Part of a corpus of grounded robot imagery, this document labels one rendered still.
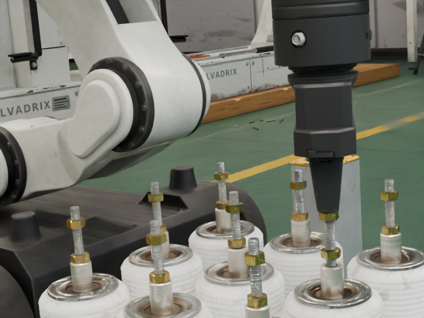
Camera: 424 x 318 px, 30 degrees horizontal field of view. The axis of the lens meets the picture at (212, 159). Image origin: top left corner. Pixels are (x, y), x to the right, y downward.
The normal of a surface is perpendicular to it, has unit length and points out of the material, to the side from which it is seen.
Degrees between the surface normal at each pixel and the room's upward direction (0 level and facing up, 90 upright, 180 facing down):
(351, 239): 90
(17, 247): 0
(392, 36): 90
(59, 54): 90
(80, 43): 90
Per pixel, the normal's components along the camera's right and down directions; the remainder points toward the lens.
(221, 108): 0.75, 0.07
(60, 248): 0.48, -0.64
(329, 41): 0.05, 0.19
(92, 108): -0.65, 0.19
